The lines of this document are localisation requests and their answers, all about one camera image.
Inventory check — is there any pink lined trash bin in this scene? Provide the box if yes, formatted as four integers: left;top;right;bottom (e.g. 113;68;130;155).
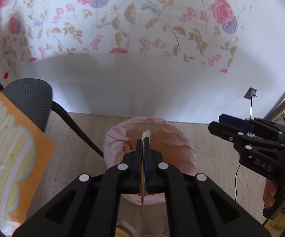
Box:
103;117;198;206

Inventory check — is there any black office chair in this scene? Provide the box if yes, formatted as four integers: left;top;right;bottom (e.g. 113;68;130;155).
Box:
0;78;103;157

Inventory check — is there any black power cable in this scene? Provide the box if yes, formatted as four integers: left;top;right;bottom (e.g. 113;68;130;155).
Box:
234;96;256;203

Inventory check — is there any floral wall sheet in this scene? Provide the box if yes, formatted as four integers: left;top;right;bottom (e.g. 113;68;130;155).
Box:
0;0;254;73

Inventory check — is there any wall socket with plug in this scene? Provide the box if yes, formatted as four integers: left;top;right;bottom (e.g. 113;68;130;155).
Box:
244;87;257;100

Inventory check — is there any yellow striped orange cloth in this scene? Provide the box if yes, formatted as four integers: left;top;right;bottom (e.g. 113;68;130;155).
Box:
0;91;56;236

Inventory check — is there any orange wrapper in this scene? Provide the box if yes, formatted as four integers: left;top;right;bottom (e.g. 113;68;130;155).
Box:
127;137;167;211

